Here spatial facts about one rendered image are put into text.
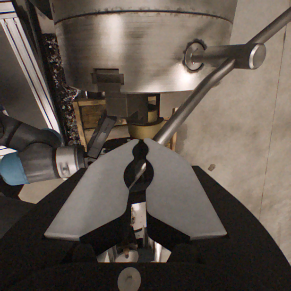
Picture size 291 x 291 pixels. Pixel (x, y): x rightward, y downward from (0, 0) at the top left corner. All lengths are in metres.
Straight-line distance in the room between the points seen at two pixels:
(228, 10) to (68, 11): 0.21
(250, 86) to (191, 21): 1.92
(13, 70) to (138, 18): 1.15
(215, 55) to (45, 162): 0.37
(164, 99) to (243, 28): 1.63
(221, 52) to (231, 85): 1.76
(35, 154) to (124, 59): 0.29
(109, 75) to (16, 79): 1.11
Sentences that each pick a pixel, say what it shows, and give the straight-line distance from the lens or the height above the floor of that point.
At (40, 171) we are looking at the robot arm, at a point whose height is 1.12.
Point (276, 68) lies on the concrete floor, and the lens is 2.34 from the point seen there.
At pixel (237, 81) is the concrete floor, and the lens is 2.01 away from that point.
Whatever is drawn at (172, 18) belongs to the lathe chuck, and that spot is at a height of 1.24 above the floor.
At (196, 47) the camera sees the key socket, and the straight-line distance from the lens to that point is 0.26.
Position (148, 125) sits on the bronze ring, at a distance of 0.37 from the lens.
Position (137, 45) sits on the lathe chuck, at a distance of 0.23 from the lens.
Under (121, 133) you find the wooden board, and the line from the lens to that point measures 0.63.
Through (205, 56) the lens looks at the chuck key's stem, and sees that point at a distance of 0.23.
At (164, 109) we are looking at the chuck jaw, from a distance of 0.40.
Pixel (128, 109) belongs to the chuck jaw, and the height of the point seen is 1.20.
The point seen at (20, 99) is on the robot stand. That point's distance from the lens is 1.35.
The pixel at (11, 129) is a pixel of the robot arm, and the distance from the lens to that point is 0.52.
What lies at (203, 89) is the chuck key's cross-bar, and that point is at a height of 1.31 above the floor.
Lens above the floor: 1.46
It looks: 59 degrees down
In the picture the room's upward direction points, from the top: 148 degrees clockwise
